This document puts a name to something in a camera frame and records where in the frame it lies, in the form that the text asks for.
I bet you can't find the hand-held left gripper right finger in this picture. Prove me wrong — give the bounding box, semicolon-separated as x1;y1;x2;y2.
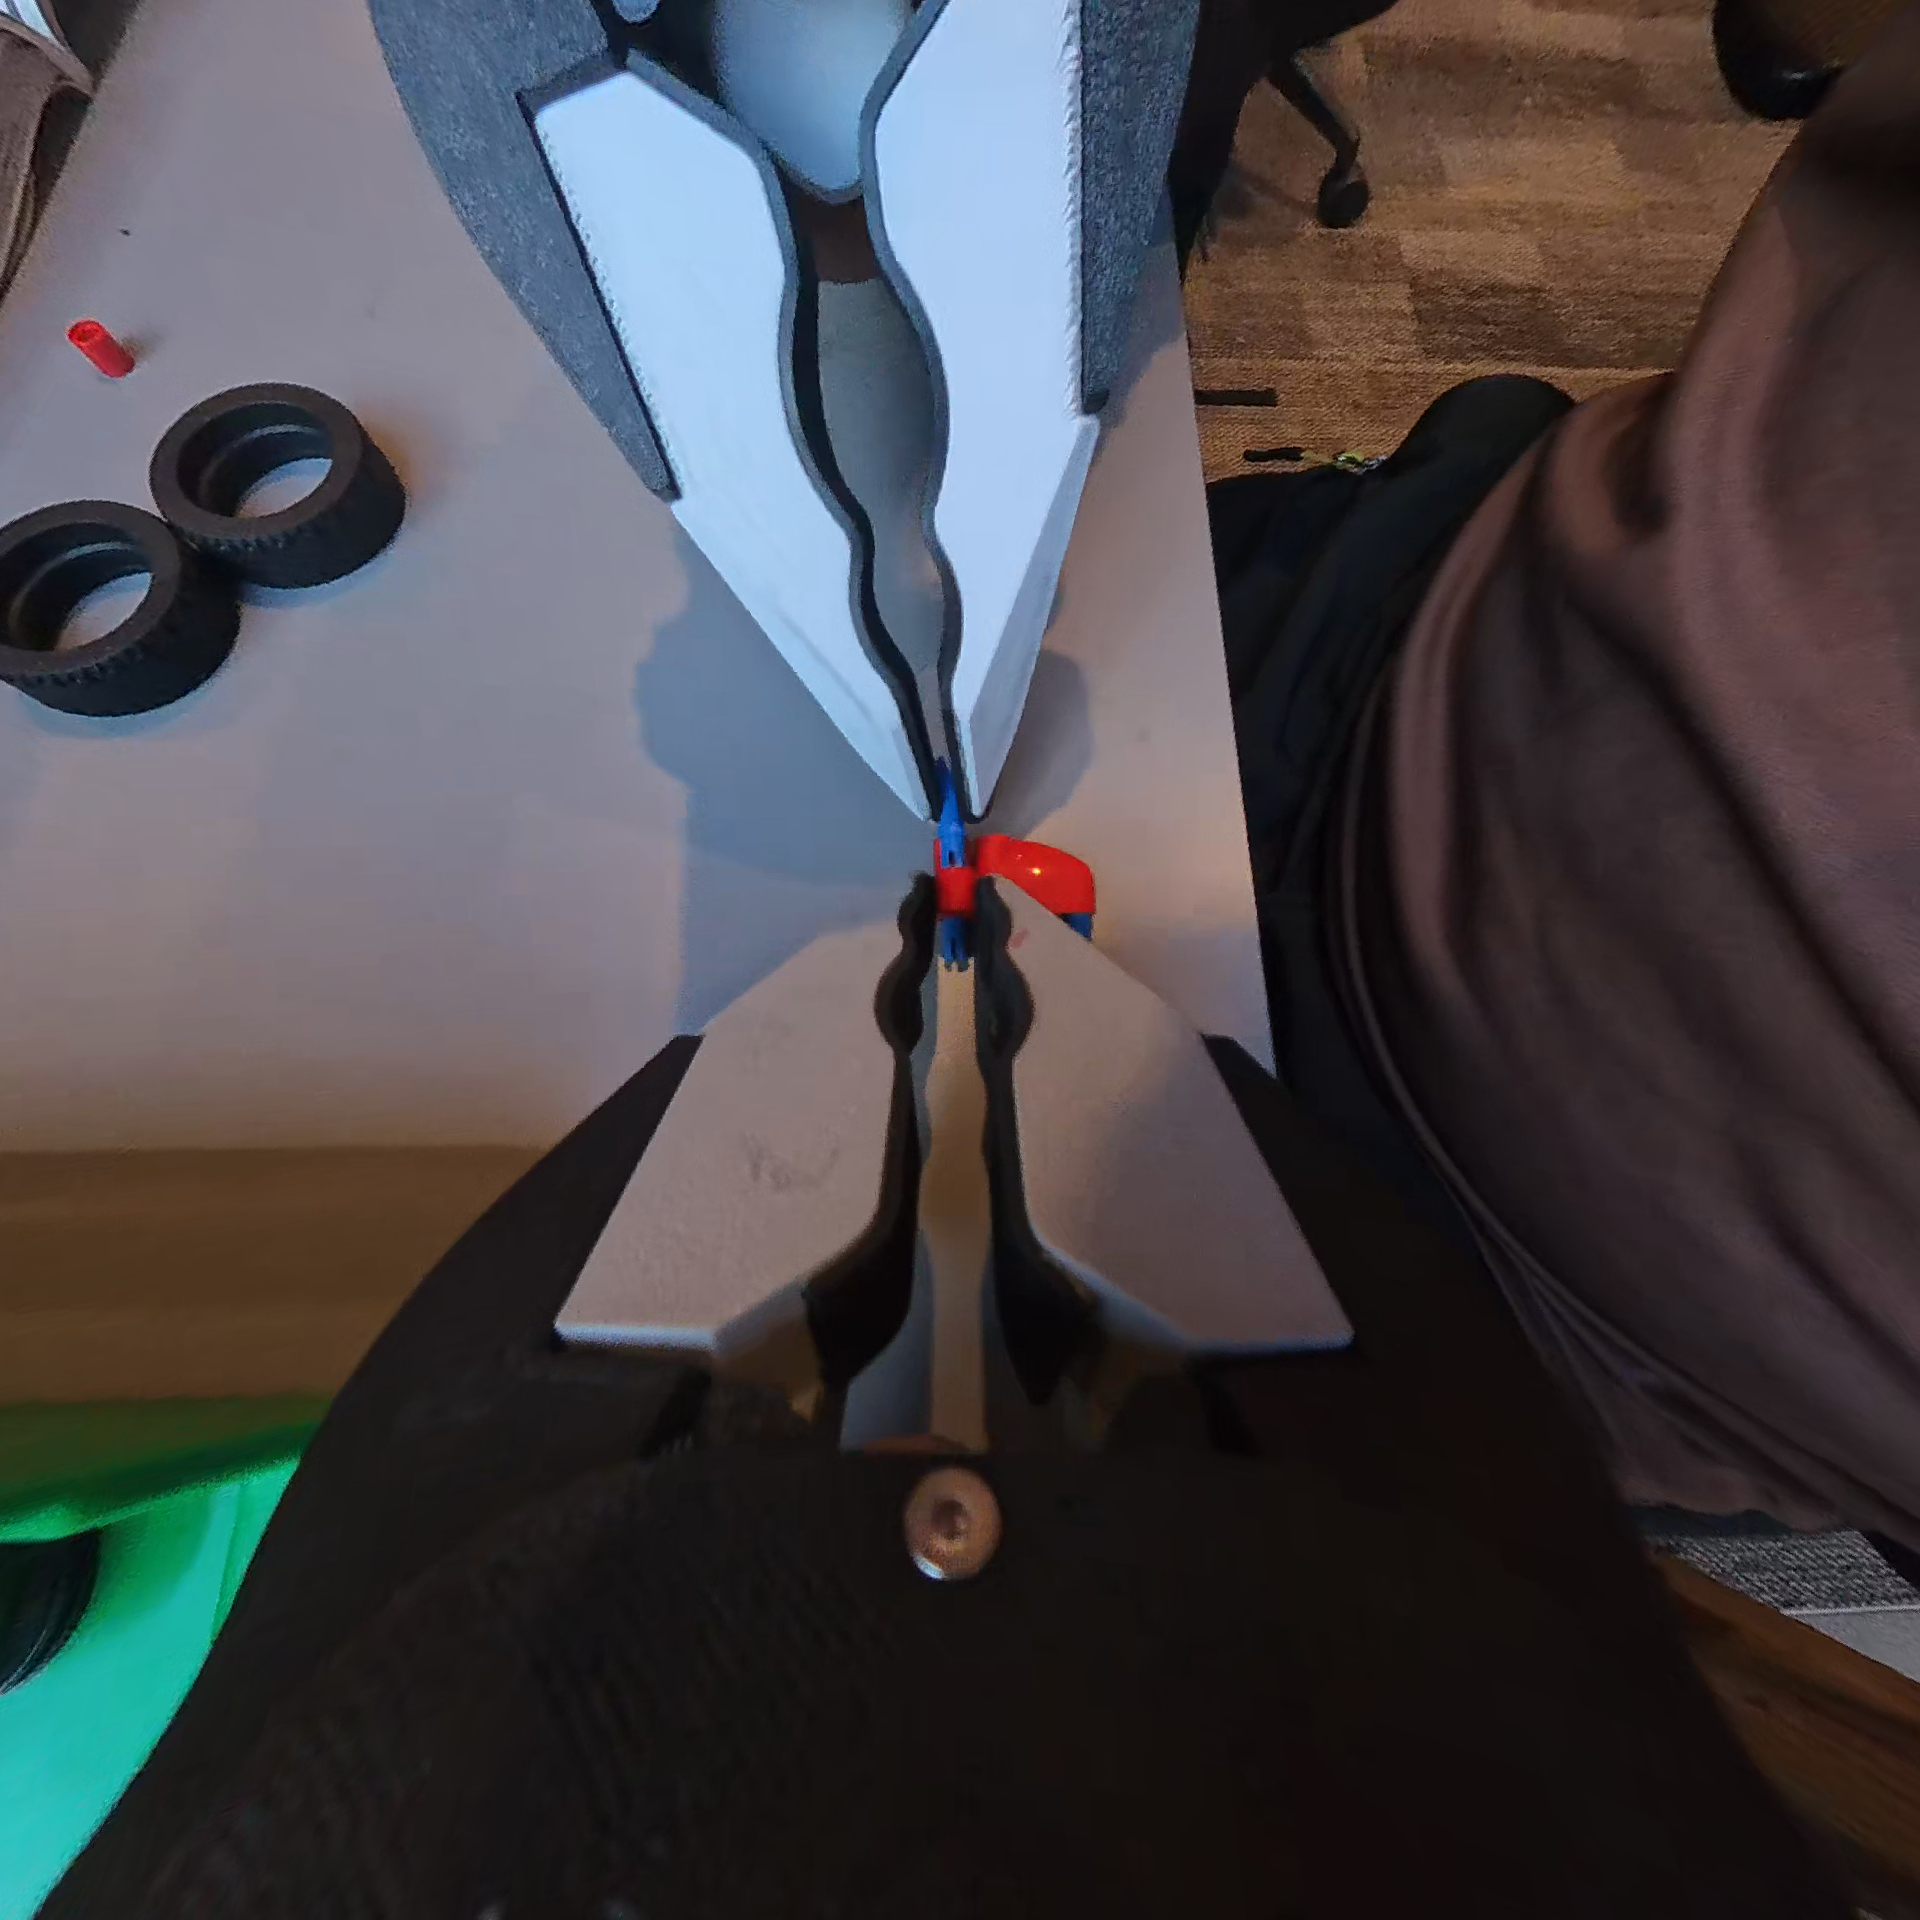
976;900;1355;1414

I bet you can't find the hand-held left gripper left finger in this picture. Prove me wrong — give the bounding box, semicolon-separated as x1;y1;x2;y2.
557;878;943;1390

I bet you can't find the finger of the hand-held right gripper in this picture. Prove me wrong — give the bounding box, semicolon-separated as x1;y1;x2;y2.
862;0;1107;823
534;57;966;823

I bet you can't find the red curved wedge brick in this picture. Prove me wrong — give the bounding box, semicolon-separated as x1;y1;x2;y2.
973;836;1103;945

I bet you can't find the grey desk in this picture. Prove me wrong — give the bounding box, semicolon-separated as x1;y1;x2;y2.
0;0;1278;1404

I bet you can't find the black office chair base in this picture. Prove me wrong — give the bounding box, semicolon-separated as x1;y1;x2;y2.
1201;0;1374;232

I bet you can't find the black rubber tyre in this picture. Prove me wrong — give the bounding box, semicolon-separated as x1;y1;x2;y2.
0;504;242;720
152;385;408;590

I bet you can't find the open instruction booklet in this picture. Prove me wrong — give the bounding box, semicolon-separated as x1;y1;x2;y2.
0;0;99;289

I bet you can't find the green plastic bin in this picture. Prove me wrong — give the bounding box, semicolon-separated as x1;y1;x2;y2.
0;1395;331;1920

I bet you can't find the black toy wheel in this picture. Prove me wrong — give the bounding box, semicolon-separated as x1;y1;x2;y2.
0;1530;99;1690

